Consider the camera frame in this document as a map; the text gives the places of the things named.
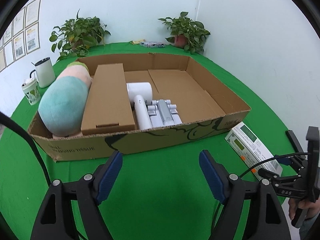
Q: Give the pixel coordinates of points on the yellow packet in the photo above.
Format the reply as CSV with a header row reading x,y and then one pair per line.
x,y
137,41

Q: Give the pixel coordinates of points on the long brown cardboard box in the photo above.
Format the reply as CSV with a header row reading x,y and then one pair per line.
x,y
108,108

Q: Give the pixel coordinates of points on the white mug black lid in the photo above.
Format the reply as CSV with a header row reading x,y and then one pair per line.
x,y
43,72

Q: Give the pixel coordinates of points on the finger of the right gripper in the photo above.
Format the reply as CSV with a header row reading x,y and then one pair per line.
x,y
294,141
283,160

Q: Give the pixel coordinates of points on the right potted plant red pot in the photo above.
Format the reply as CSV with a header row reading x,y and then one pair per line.
x,y
185,33

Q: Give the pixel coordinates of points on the plush pig toy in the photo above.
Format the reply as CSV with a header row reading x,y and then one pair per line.
x,y
62,106

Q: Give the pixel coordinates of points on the left potted plant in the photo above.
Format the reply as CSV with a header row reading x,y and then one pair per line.
x,y
77,35

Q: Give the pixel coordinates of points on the white medicine box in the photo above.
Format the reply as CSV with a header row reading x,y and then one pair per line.
x,y
247,145

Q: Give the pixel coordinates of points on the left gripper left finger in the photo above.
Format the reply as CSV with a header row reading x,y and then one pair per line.
x,y
55,219

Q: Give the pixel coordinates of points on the framed certificates on wall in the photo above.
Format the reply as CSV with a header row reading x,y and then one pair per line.
x,y
22,35

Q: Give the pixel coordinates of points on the person right hand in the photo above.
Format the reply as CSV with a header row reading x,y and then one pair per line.
x,y
312,208

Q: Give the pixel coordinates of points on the large open cardboard tray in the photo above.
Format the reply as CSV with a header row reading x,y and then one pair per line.
x,y
206,106

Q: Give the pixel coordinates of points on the white hair dryer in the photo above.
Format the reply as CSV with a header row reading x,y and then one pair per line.
x,y
140,94

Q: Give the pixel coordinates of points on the green patterned cup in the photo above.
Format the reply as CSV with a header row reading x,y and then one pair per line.
x,y
31,91

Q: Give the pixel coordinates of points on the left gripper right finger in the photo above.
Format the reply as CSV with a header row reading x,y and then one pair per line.
x,y
265,220

